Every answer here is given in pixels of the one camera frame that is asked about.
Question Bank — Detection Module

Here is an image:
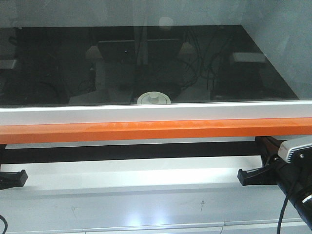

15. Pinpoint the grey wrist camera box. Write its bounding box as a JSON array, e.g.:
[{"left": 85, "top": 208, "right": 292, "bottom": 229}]
[{"left": 277, "top": 136, "right": 312, "bottom": 163}]

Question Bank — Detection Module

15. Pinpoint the black camera cable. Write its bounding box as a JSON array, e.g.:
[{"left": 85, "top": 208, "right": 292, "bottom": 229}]
[{"left": 276, "top": 192, "right": 293, "bottom": 234}]

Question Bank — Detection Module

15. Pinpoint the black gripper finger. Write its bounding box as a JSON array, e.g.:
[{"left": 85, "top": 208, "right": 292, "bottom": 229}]
[{"left": 0, "top": 170, "right": 28, "bottom": 190}]

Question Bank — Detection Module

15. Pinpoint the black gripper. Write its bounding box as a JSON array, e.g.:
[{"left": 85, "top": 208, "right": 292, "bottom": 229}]
[{"left": 237, "top": 136, "right": 312, "bottom": 195}]

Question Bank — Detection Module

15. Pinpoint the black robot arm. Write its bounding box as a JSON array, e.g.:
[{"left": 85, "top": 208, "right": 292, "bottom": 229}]
[{"left": 237, "top": 136, "right": 312, "bottom": 233}]

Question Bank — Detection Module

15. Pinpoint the glass jar with white lid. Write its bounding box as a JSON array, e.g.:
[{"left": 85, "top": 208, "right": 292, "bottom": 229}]
[{"left": 137, "top": 91, "right": 171, "bottom": 105}]

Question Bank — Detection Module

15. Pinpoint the glass fume hood sash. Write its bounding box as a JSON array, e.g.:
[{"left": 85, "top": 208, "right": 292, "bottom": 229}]
[{"left": 0, "top": 0, "right": 312, "bottom": 126}]

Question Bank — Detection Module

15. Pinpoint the orange sash handle bar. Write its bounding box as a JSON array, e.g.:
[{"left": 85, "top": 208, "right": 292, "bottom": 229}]
[{"left": 0, "top": 117, "right": 312, "bottom": 144}]

